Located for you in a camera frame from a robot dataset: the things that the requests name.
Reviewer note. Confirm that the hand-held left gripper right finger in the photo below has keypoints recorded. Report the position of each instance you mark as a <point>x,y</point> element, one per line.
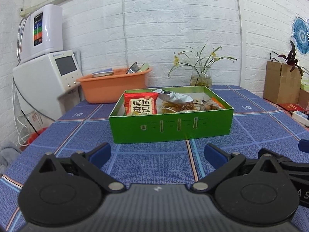
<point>213,153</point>

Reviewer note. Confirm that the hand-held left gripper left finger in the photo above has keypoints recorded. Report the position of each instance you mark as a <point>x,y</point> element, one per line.
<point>101,153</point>

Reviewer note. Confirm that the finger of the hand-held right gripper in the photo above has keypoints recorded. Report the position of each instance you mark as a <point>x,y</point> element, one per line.
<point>303,146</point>
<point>262,151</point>

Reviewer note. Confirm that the clear brown snack packet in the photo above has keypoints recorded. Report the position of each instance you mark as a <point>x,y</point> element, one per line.
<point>205,106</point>

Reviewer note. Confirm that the green cardboard box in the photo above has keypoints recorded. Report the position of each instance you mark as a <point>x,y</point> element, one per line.
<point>169,128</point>

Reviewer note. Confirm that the orange snack packet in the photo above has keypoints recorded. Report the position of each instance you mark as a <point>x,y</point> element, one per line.
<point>216,100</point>

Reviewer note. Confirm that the brown label biscuit packet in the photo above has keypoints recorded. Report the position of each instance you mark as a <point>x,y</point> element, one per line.
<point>178,106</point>

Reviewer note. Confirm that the red snack packet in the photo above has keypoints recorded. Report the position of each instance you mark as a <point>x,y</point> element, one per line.
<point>141,105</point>

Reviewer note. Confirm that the silver foil packet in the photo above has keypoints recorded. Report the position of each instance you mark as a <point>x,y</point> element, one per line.
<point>176,98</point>

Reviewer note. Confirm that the white power strip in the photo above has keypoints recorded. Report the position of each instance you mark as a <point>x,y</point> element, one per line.
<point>300,116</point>

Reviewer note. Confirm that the red booklet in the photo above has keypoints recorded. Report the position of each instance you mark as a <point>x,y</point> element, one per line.
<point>291,106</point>

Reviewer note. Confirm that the blue checked tablecloth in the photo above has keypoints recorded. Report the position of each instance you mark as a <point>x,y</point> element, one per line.
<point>144,159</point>

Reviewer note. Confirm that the small brown cardboard box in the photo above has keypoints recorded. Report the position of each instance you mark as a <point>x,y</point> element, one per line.
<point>304,98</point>

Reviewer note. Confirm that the light green flat box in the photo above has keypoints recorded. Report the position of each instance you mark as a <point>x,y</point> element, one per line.
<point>305,84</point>

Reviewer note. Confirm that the orange plastic basin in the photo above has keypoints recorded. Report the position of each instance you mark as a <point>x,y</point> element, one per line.
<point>113,87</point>

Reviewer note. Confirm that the tall brown cardboard box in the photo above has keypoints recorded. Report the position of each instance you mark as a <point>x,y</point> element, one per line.
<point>280,82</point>

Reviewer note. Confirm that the red plastic bucket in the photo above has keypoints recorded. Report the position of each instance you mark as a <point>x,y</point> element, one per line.
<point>33,137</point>

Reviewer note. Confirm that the glass vase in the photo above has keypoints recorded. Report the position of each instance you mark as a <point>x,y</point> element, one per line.
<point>200,78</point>

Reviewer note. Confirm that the stack of bowls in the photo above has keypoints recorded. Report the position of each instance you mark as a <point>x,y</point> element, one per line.
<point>102,72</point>

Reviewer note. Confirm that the steel plate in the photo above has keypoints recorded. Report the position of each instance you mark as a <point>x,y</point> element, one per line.
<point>132,68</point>

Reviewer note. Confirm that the purple leaf plant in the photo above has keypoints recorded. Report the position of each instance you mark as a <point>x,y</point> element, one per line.
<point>292,55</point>

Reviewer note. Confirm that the grey cloth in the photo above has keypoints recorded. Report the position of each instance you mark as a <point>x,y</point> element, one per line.
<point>7,154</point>

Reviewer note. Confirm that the pale green plate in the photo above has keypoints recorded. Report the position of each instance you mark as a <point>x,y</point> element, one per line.
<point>143,67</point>

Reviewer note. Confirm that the white appliance with screen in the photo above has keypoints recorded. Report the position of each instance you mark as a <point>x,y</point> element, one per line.
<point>36,82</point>

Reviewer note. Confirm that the yellow flowering plant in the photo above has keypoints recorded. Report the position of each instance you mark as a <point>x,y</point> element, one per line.
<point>176,59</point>

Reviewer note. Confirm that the large blue paper fan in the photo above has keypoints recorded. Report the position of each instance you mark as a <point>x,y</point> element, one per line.
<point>300,36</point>

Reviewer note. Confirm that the white water purifier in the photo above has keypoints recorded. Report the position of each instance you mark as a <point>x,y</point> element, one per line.
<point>50,29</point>

